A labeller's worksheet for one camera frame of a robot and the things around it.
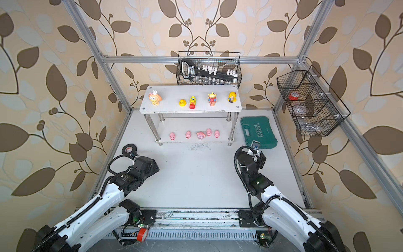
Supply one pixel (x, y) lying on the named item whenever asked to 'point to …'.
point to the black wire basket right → (316, 108)
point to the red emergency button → (142, 234)
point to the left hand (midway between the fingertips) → (147, 166)
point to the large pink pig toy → (200, 135)
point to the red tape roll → (293, 96)
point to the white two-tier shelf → (191, 113)
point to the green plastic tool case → (258, 128)
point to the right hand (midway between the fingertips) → (250, 150)
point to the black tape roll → (128, 148)
